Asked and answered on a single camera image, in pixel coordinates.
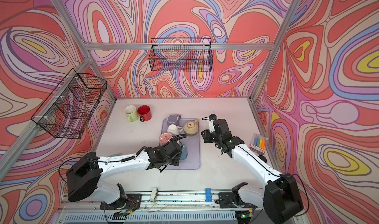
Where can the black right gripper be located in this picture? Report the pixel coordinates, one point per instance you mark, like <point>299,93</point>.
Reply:
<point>206,137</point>

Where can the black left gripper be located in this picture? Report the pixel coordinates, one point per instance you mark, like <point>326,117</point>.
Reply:
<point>177,160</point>

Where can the red mug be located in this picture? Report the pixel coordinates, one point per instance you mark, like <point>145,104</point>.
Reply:
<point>144,112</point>

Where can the light green mug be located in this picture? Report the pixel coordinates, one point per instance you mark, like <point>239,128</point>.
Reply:
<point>131,113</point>

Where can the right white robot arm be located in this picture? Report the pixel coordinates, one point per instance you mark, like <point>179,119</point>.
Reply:
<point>279,195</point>

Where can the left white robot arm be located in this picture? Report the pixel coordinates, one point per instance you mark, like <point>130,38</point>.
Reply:
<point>87,177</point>

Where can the blue floral mug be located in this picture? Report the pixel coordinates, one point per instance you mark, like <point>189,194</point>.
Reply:
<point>184,152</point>

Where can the pink cartoon mug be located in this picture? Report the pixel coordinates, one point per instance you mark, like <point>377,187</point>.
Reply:
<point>165,138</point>

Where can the white mug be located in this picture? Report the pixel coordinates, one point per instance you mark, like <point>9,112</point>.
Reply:
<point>174,129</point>

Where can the lavender mug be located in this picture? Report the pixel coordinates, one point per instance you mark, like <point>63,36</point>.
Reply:
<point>173,119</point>

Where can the lavender plastic tray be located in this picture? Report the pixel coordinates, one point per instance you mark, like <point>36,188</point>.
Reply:
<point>192,144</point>

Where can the box of coloured markers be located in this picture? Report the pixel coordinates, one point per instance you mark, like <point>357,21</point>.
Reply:
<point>258,144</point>

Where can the blue toy brick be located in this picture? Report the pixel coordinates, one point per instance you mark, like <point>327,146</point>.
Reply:
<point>208,195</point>

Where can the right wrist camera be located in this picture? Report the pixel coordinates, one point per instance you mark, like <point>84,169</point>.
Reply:
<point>211,118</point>

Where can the white clip on rail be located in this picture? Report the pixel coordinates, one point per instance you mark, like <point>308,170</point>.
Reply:
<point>154,194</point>

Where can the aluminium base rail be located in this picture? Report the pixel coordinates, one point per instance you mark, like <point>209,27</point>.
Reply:
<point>169,207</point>

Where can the back black wire basket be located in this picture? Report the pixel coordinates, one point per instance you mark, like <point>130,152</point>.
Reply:
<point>181,54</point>

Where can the black wire basket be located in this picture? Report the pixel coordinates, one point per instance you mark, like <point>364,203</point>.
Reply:
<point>181,54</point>
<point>72,108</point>

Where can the left black wire basket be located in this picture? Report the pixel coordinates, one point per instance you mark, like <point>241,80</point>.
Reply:
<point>72,108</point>

